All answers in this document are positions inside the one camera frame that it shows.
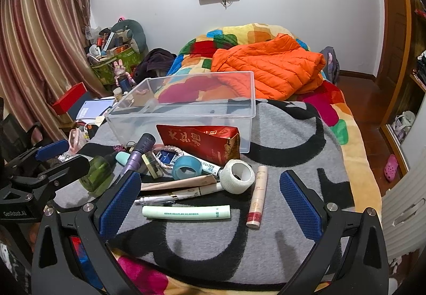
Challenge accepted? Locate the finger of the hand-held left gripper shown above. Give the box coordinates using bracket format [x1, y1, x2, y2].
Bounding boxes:
[9, 155, 91, 196]
[5, 139, 70, 176]

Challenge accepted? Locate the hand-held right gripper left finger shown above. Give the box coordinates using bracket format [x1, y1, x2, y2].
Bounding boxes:
[31, 170, 160, 295]

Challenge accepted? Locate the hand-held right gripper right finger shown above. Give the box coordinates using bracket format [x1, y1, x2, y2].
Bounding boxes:
[276, 170, 390, 295]

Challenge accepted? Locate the green round bottle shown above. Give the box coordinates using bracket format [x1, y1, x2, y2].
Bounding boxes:
[79, 153, 116, 198]

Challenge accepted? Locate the beige cosmetic tube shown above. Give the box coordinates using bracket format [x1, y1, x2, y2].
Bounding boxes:
[246, 165, 269, 228]

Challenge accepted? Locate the mint green small tube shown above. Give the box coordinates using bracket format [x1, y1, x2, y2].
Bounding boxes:
[115, 151, 132, 167]

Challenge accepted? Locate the purple flashlight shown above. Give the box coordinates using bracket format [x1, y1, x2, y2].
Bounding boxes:
[120, 133, 157, 180]

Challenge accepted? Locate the green white tube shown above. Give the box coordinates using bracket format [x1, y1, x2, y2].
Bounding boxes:
[142, 204, 231, 221]

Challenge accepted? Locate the blue tape roll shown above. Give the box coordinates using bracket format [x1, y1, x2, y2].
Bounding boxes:
[172, 155, 204, 181]

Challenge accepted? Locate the clear plastic storage box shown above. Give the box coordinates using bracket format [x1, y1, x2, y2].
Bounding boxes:
[105, 71, 257, 153]

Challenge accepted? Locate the white bandage roll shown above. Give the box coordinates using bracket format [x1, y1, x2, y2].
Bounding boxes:
[218, 159, 256, 195]

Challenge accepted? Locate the red foil packet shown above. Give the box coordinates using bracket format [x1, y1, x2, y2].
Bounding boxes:
[156, 124, 241, 167]

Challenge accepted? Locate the pink plastic bag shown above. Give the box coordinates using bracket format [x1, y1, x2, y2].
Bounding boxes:
[68, 128, 89, 155]

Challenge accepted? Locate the dark chair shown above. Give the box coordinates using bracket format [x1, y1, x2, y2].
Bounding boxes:
[0, 97, 44, 157]

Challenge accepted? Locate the dark blue box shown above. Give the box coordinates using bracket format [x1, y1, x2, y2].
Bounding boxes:
[66, 90, 98, 121]

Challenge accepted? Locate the red flat box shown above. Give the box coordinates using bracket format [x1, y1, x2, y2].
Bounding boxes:
[51, 82, 88, 115]

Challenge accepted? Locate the white blue notebook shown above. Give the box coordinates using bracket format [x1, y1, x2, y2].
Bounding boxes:
[75, 98, 117, 123]

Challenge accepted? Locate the grey black patterned blanket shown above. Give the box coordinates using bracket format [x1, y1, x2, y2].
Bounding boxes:
[52, 99, 355, 286]

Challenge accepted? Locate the blue card box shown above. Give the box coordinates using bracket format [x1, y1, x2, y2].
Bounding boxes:
[156, 150, 181, 167]

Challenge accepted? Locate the colourful patchwork blanket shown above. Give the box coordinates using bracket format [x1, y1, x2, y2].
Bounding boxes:
[106, 23, 384, 295]

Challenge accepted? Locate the pink slipper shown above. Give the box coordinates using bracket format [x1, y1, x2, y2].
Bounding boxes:
[383, 153, 399, 183]

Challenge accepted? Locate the pink rabbit figure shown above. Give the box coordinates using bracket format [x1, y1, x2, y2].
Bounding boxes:
[113, 59, 136, 91]

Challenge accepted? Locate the green patterned box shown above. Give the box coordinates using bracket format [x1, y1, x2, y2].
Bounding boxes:
[89, 45, 144, 86]

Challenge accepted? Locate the white slatted panel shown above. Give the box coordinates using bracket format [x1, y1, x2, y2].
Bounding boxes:
[381, 167, 426, 254]

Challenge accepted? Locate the striped pink curtain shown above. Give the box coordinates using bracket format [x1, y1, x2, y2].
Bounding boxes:
[0, 0, 111, 143]

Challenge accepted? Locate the white bag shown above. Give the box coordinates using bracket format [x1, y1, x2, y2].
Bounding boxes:
[392, 111, 417, 144]

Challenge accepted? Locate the dark clothes pile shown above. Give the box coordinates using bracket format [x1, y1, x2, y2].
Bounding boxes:
[134, 48, 177, 78]

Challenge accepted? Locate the grey plush toy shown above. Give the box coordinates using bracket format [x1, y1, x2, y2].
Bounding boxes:
[109, 19, 149, 53]

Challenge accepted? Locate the grey backpack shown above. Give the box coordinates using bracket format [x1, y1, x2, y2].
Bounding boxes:
[319, 46, 341, 86]

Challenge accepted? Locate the orange down jacket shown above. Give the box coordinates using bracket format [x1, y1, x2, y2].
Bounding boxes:
[210, 32, 327, 101]

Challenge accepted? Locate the wooden door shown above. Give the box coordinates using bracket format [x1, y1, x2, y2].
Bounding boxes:
[374, 0, 426, 93]

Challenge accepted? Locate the pink white braided bracelet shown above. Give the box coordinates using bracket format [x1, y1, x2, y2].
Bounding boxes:
[152, 145, 186, 170]

